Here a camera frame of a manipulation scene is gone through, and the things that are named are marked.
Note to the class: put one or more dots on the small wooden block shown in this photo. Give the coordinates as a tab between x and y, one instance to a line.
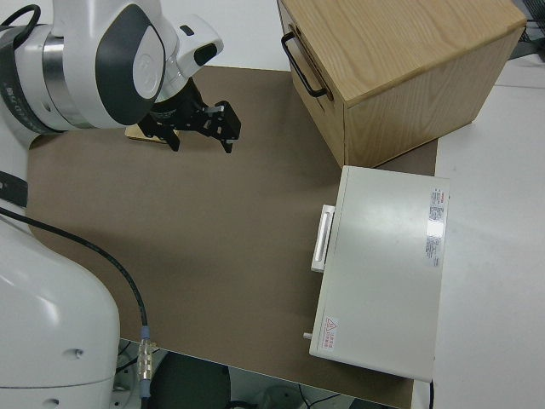
134	133

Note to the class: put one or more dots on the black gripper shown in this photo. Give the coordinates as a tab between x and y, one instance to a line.
179	106

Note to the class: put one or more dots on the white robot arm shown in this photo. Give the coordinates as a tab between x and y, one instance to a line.
81	64

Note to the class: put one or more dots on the wooden drawer box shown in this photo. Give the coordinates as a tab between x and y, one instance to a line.
404	42

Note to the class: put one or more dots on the brown table mat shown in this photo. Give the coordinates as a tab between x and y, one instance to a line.
191	213

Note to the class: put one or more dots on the white toaster oven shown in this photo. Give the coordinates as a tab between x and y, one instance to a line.
383	264

